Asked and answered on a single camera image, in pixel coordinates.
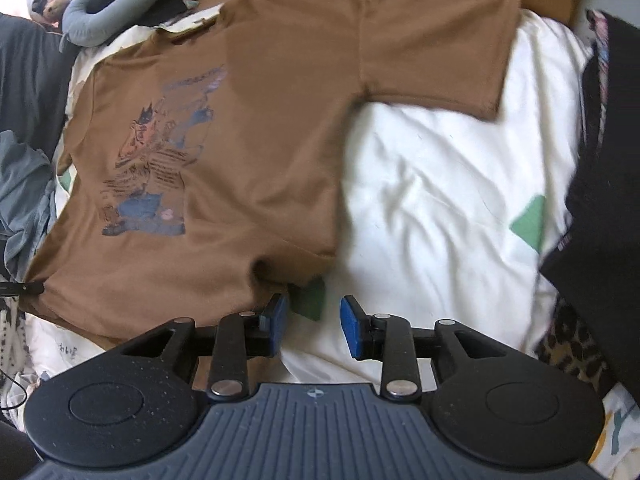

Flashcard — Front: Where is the brown printed t-shirt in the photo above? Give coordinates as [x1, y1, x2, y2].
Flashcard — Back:
[25, 0, 523, 356]

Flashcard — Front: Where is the dark grey pillow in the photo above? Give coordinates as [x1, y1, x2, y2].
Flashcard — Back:
[0, 12, 81, 161]

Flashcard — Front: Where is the grey-blue garment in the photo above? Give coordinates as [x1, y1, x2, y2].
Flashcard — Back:
[0, 130, 58, 281]

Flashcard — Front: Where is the teddy bear plush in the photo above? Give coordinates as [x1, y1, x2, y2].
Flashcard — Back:
[30, 0, 76, 36]

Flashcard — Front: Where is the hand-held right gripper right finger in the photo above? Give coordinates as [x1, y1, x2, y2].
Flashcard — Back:
[341, 295, 506, 403]

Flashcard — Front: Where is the black folded garment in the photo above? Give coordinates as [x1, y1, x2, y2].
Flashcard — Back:
[537, 10, 640, 396]

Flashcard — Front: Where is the grey neck pillow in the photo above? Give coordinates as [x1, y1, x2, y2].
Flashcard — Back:
[59, 0, 165, 53]

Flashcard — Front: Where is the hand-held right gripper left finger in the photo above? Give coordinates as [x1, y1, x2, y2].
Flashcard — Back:
[122, 293, 288, 402]

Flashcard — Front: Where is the black cloth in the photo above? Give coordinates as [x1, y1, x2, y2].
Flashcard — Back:
[135, 0, 201, 28]

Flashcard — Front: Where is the cream bear print blanket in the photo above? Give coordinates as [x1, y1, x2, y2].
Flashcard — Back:
[22, 7, 621, 480]

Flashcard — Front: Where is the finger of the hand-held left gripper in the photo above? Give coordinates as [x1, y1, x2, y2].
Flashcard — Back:
[0, 282, 45, 297]

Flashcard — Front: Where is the leopard print cloth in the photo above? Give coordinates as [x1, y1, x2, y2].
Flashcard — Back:
[532, 300, 616, 396]

